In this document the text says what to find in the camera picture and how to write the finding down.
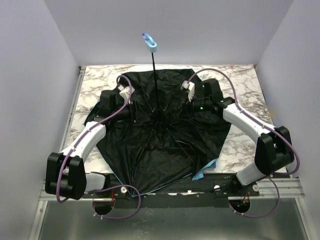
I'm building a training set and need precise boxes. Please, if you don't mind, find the blue umbrella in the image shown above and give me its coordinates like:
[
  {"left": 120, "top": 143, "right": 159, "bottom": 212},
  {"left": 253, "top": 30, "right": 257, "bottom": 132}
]
[{"left": 83, "top": 32, "right": 232, "bottom": 197}]

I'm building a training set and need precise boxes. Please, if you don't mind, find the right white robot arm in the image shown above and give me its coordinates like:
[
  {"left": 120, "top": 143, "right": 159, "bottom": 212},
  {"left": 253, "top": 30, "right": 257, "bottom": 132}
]
[{"left": 191, "top": 78, "right": 295, "bottom": 189}]

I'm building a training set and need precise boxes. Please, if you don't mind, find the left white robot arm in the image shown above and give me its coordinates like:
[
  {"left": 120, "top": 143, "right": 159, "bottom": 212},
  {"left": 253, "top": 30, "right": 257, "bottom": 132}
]
[{"left": 45, "top": 86, "right": 135, "bottom": 202}]

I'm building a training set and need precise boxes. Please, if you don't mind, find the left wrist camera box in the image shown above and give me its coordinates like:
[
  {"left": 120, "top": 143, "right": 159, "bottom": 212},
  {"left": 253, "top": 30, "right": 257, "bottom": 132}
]
[{"left": 118, "top": 85, "right": 135, "bottom": 101}]

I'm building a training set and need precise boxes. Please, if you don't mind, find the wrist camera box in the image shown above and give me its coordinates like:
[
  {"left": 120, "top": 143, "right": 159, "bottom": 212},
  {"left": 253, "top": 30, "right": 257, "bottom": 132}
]
[
  {"left": 180, "top": 80, "right": 195, "bottom": 102},
  {"left": 118, "top": 85, "right": 135, "bottom": 101}
]

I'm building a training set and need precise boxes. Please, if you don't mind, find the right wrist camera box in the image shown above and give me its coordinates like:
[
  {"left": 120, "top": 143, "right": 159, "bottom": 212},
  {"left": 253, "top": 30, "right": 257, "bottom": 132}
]
[{"left": 180, "top": 80, "right": 195, "bottom": 102}]

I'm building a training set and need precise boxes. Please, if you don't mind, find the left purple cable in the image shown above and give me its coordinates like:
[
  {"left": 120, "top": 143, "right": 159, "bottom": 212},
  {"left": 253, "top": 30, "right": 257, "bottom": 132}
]
[{"left": 56, "top": 74, "right": 142, "bottom": 204}]

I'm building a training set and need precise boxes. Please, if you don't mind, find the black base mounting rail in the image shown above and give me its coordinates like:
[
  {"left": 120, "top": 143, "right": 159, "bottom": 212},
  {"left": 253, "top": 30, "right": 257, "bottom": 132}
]
[{"left": 82, "top": 173, "right": 260, "bottom": 209}]

